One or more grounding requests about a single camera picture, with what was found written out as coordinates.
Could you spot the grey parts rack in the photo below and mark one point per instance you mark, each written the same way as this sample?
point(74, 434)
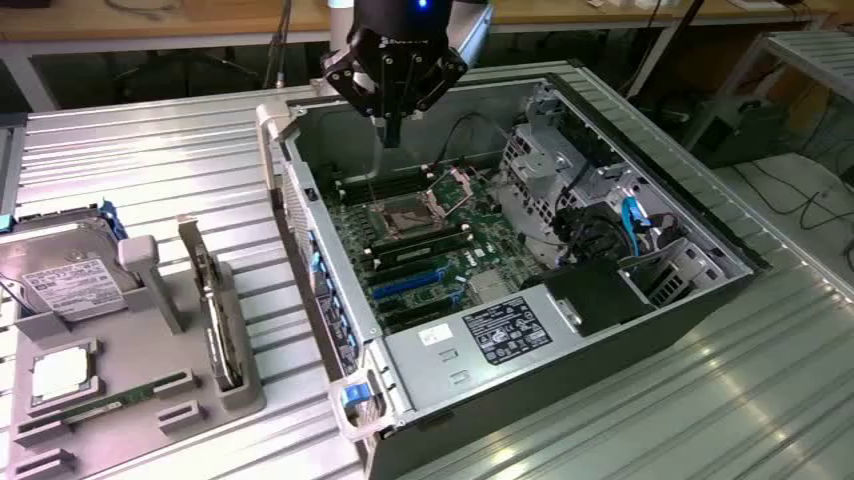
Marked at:
point(167, 360)

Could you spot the grey metal slat shelf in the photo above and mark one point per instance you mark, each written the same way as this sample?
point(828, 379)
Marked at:
point(814, 55)

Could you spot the installed RAM stick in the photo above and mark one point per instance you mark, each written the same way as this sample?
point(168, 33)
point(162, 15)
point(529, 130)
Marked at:
point(421, 248)

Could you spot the grey metal frame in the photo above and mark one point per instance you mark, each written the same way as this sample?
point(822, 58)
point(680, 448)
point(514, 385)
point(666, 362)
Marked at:
point(10, 160)

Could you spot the black graphics card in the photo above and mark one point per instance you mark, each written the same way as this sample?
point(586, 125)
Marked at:
point(214, 300)

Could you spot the blue case latch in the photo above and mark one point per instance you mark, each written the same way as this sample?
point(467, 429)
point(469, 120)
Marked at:
point(355, 392)

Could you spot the black box device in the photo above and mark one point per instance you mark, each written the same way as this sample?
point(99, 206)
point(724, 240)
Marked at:
point(741, 135)

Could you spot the wooden desk white frame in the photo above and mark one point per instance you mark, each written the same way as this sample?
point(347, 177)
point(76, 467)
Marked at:
point(221, 20)

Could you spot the green motherboard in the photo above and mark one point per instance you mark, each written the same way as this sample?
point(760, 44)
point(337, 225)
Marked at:
point(487, 235)

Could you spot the black RAM slot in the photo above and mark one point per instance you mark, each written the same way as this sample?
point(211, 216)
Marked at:
point(394, 192)
point(394, 181)

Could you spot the silver drive cage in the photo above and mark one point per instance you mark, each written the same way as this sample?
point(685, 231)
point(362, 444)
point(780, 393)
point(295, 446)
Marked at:
point(534, 165)

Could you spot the silver power supply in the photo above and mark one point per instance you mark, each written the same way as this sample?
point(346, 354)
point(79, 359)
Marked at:
point(434, 370)

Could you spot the CPU socket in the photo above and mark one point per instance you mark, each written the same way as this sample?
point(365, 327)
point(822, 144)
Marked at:
point(407, 217)

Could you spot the metal socket cover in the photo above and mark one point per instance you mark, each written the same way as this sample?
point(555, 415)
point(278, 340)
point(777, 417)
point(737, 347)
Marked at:
point(457, 187)

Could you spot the blue expansion slot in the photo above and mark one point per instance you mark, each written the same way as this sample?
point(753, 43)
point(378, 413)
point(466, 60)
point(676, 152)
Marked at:
point(407, 286)

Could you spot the silver hard disk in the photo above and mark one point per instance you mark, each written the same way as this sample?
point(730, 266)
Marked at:
point(67, 280)

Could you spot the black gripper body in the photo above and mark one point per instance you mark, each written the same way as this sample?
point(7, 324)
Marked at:
point(401, 30)

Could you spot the silver disk bay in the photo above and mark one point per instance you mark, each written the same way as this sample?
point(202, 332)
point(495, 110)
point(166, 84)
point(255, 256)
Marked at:
point(674, 280)

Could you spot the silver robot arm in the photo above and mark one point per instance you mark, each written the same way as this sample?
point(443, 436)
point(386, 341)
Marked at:
point(341, 25)

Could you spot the black open PC case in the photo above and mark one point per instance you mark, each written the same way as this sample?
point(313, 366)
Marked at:
point(534, 387)

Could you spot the silver CPU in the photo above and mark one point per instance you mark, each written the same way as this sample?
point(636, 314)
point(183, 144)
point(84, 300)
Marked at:
point(62, 372)

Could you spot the small white box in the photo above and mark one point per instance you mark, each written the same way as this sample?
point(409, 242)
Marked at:
point(648, 3)

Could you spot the long black expansion slot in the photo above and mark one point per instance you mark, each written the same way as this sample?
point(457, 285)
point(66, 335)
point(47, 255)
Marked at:
point(423, 312)
point(403, 267)

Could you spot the green RAM stick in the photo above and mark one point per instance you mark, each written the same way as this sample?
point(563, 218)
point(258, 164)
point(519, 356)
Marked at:
point(120, 400)

